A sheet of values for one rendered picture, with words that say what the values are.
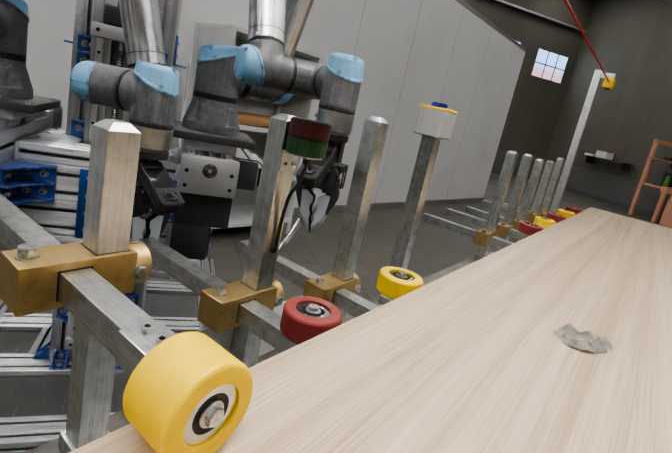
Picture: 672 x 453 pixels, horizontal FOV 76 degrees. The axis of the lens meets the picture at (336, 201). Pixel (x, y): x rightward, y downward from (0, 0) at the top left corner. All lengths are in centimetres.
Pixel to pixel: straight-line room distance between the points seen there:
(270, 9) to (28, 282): 66
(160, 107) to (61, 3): 239
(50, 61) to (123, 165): 269
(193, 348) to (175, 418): 5
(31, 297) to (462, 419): 44
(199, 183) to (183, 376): 78
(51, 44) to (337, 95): 249
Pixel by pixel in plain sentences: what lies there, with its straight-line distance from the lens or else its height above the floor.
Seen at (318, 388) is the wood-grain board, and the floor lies 90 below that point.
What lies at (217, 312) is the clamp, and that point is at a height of 85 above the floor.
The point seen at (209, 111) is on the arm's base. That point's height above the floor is 109.
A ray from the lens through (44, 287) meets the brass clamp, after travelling 51.
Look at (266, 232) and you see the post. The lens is 67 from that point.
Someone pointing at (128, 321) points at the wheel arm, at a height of 96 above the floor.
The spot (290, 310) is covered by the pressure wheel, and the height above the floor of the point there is 91.
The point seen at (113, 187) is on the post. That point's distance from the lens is 51.
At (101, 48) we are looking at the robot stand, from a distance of 130.
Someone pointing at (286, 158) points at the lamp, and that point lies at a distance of 65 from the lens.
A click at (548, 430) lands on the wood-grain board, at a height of 90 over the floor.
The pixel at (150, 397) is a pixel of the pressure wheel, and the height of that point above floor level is 96.
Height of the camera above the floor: 117
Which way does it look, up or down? 12 degrees down
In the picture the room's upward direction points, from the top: 12 degrees clockwise
